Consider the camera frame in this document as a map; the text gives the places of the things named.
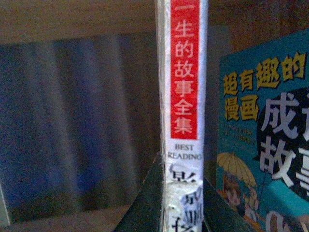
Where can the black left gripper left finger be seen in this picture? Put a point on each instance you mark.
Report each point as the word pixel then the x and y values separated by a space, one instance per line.
pixel 145 214

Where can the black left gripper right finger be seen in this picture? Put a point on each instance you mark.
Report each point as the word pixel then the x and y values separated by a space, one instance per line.
pixel 218 215

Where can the white red spine book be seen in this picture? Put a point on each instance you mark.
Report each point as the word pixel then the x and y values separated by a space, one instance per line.
pixel 182 29

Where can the teal comic book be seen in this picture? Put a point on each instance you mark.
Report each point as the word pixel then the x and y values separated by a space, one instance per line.
pixel 263 134

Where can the grey curtain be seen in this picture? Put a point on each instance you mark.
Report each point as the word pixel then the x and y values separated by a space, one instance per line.
pixel 79 123

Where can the light wooden bookshelf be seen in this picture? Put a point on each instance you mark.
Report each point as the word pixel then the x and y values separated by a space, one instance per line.
pixel 36 21

